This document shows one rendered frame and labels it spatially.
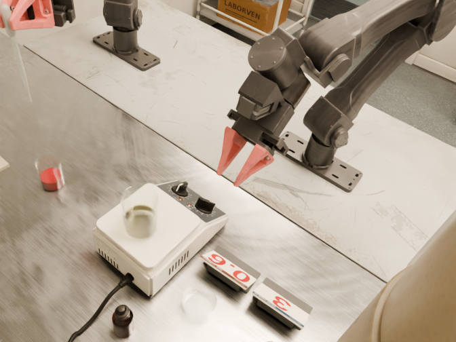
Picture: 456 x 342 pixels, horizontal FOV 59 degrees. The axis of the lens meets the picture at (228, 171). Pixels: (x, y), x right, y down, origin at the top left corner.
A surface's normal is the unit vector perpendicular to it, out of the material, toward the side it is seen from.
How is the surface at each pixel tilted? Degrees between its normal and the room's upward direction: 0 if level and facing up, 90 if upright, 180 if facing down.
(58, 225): 0
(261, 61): 41
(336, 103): 50
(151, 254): 0
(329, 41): 20
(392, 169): 0
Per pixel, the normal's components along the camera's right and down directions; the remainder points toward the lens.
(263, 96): -0.29, -0.19
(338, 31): -0.16, -0.53
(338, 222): 0.13, -0.68
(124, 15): -0.10, 0.65
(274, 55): -0.45, -0.30
